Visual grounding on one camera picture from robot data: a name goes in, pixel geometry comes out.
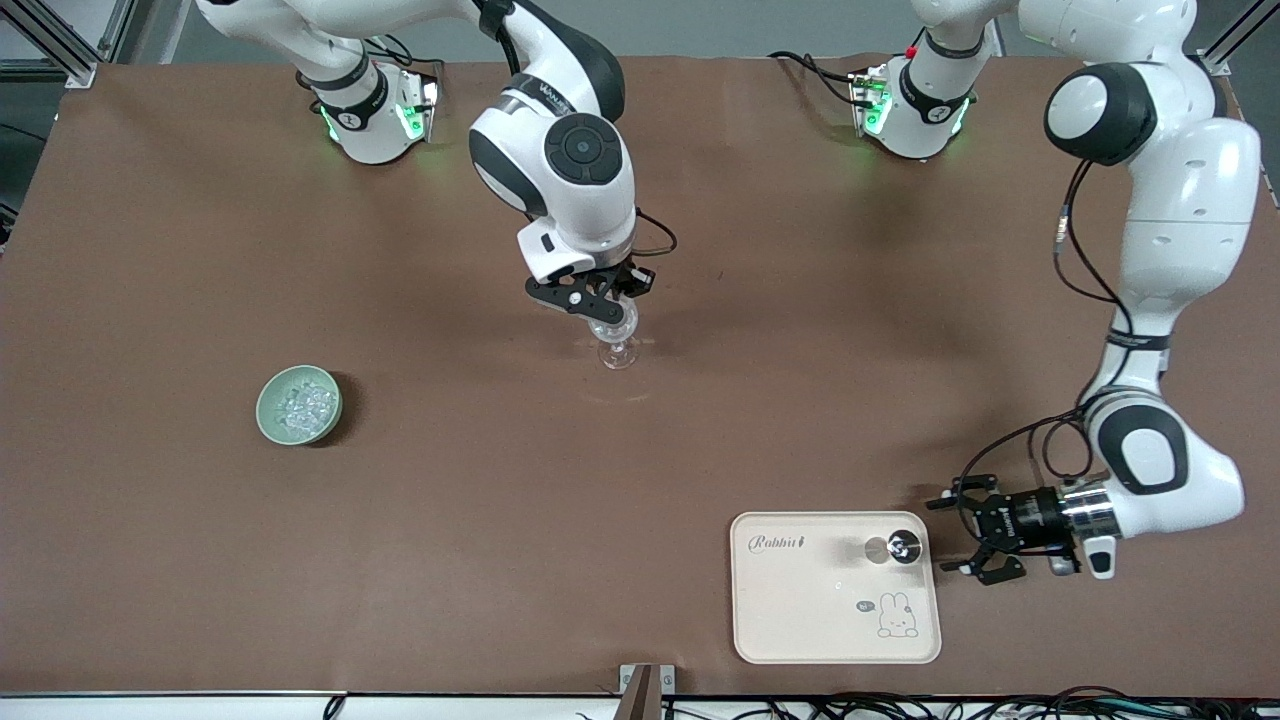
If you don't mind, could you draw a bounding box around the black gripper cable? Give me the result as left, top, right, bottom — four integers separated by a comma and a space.
478, 0, 679, 261
953, 158, 1138, 523

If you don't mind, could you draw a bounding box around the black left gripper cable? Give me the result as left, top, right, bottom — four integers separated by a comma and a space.
953, 158, 1138, 523

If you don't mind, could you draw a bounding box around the black cable bundle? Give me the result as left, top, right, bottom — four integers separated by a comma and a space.
575, 685, 1280, 720

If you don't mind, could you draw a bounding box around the black base cable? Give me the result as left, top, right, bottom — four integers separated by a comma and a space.
767, 50, 863, 107
294, 30, 442, 93

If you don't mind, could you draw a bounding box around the clear wine glass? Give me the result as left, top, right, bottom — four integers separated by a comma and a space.
586, 298, 642, 371

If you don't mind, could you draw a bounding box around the black left base cable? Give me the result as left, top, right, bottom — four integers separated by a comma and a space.
767, 50, 863, 107

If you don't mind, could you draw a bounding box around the clear ice cubes pile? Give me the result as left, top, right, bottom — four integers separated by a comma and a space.
278, 383, 337, 434

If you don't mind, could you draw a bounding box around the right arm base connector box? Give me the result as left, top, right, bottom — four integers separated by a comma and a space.
398, 74, 442, 143

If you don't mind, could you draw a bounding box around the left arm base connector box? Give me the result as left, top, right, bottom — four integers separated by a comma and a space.
849, 64, 894, 138

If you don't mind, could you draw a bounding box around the metal jigger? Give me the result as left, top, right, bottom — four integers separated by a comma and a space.
864, 531, 927, 567

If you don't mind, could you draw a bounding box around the cream rabbit print tray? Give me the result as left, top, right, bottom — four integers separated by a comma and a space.
729, 511, 943, 665

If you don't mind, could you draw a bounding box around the brown table cover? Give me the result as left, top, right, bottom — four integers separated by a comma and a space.
0, 55, 1280, 699

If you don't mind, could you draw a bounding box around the black right base cable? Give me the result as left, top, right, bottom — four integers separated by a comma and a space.
294, 30, 442, 93

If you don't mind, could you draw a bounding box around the brown camera post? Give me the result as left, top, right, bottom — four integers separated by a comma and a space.
621, 665, 662, 720

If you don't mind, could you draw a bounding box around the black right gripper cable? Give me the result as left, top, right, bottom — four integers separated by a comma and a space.
478, 0, 679, 261

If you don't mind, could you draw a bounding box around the green ceramic bowl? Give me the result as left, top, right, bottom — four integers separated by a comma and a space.
256, 365, 344, 447

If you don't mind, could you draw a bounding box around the aluminium frame profile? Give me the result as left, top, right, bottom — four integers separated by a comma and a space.
0, 0, 138, 90
1198, 0, 1280, 211

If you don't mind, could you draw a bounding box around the grey metal bracket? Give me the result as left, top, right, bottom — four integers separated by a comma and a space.
619, 663, 677, 695

